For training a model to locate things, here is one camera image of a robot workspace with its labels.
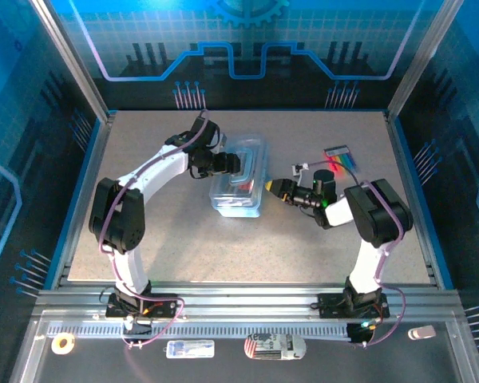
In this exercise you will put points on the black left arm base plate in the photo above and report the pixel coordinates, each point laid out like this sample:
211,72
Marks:
165,307

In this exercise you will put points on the aluminium frame post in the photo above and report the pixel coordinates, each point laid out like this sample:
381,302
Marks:
421,60
77,68

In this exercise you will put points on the cream tape roll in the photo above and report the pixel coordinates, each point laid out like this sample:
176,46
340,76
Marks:
63,343

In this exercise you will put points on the clear blue plastic tool box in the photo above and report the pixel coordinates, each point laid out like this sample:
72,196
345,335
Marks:
239,199

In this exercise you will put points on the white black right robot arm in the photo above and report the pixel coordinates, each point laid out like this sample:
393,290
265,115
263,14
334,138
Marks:
379,215

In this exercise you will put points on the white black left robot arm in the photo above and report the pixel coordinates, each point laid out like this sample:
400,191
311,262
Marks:
159,167

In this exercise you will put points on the black controller box with connector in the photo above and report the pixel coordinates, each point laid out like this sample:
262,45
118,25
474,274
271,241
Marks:
137,329

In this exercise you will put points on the small white plastic device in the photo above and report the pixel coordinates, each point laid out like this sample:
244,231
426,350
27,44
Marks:
422,332

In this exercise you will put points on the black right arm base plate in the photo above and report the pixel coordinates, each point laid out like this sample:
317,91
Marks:
331,305

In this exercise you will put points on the printed red white label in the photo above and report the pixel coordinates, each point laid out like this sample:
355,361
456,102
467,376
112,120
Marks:
274,348

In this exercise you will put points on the aluminium front rail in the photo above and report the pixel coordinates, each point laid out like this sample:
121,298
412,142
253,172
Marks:
243,303

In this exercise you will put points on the aluminium side rail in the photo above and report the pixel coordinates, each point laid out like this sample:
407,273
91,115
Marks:
101,139
396,139

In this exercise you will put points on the black controller box with LED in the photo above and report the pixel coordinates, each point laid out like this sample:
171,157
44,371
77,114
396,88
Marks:
359,334

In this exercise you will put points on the clear plastic badge card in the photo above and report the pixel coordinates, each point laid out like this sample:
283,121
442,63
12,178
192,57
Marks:
190,348

